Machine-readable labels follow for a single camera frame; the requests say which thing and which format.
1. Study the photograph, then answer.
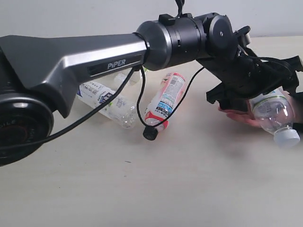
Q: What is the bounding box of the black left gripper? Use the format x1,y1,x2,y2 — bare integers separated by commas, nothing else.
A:
197,49,303,111

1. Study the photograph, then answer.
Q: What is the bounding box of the lime label clear bottle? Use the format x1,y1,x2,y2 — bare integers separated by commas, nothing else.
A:
250,87,300,148

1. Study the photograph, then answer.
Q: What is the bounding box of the pink label black-cap bottle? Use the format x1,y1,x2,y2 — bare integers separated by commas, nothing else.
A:
143,72,186,140

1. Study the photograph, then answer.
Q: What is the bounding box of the white blue label bottle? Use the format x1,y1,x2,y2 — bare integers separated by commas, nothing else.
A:
77,80,138,130

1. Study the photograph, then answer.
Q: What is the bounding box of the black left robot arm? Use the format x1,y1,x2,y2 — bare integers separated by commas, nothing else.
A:
0,12,303,166

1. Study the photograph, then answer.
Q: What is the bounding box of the black sleeved forearm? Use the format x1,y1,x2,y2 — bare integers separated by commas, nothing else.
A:
291,92,303,133

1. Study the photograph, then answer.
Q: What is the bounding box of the green apple label bottle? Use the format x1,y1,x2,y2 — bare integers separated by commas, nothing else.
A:
113,68,150,86

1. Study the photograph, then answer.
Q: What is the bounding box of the person's open hand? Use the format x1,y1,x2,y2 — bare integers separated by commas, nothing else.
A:
218,91,294,128

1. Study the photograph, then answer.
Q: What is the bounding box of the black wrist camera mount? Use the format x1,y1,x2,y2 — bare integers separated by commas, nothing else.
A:
234,26,251,48

